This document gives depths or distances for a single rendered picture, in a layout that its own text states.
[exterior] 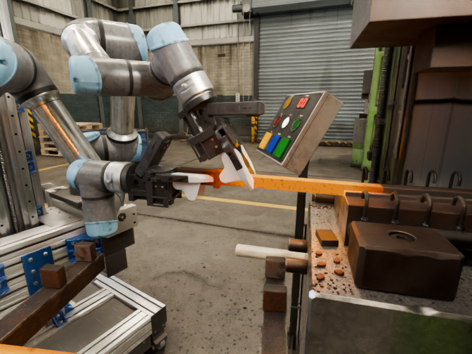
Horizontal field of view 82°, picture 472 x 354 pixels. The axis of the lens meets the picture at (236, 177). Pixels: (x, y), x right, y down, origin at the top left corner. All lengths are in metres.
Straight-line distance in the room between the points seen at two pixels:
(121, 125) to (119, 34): 0.33
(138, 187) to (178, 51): 0.31
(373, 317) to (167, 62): 0.53
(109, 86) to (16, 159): 0.65
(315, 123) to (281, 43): 7.82
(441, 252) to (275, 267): 0.22
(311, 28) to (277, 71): 1.39
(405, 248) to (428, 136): 0.42
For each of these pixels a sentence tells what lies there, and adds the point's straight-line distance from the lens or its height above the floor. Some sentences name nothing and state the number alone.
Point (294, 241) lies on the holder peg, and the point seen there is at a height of 0.88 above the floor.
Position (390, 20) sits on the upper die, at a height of 1.27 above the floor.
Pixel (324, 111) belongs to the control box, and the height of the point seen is 1.14.
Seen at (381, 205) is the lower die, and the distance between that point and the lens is 0.52.
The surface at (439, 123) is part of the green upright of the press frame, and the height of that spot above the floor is 1.11.
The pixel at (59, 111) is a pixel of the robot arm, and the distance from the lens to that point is 0.86.
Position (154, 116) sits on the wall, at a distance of 10.35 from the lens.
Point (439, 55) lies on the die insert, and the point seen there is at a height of 1.23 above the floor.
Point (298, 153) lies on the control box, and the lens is 0.95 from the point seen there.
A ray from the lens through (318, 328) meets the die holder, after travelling 0.44.
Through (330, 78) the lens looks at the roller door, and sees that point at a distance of 8.48.
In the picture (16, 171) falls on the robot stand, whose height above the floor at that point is 0.93.
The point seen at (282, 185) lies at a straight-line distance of 0.56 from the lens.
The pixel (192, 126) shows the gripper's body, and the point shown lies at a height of 1.11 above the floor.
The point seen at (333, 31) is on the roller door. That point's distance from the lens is 8.66.
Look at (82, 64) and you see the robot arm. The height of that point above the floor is 1.23.
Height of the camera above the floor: 1.15
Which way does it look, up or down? 15 degrees down
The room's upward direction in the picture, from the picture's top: straight up
